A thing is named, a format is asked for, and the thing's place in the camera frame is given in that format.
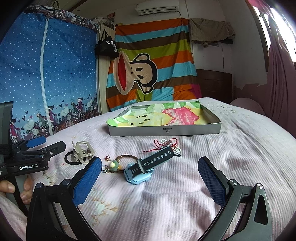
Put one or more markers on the pink pillow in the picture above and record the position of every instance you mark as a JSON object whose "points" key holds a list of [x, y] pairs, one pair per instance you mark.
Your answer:
{"points": [[249, 104]]}

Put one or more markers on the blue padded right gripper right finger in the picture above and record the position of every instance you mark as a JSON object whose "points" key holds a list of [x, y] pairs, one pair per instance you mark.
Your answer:
{"points": [[255, 220]]}

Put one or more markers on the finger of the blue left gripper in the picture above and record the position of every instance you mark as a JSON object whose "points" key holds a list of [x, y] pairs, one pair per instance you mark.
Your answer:
{"points": [[27, 144]]}

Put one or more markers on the pink striped bed sheet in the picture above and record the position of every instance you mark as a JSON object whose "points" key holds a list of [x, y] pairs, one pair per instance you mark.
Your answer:
{"points": [[175, 203]]}

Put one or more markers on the dark wooden headboard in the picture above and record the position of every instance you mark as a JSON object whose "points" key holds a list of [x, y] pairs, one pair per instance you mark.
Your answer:
{"points": [[215, 84]]}

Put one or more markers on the black hanging tote bag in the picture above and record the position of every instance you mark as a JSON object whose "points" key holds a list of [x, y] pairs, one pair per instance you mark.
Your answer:
{"points": [[106, 47]]}

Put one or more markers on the beige plastic hair claw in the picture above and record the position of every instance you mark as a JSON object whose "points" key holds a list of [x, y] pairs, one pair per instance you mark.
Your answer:
{"points": [[82, 152]]}

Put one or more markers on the grey cardboard tray box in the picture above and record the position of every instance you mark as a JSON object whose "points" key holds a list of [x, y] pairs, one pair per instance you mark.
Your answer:
{"points": [[145, 131]]}

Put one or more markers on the brown hanging cloth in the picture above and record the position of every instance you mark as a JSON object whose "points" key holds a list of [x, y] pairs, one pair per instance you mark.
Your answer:
{"points": [[204, 31]]}

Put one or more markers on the striped monkey cartoon blanket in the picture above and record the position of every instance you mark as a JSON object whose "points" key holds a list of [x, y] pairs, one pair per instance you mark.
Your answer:
{"points": [[155, 63]]}

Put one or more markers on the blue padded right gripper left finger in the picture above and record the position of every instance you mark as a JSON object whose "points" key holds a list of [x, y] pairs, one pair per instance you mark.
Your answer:
{"points": [[43, 222]]}

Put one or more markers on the blue dotted fabric wardrobe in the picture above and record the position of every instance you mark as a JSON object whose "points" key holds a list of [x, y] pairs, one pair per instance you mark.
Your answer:
{"points": [[48, 71]]}

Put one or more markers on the colourful painted paper lining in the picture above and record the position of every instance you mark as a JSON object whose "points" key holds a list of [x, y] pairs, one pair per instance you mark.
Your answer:
{"points": [[163, 114]]}

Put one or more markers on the white wall air conditioner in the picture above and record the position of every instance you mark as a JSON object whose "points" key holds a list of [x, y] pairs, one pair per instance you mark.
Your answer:
{"points": [[157, 7]]}

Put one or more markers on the light blue kids watch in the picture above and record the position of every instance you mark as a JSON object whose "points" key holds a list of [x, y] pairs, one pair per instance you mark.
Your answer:
{"points": [[142, 170]]}

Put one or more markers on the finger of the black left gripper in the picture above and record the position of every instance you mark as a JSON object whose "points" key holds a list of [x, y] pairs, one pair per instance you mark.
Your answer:
{"points": [[50, 151]]}

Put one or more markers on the black white checkered hair clip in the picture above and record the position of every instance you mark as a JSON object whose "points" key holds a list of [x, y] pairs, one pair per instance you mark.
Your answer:
{"points": [[177, 151]]}

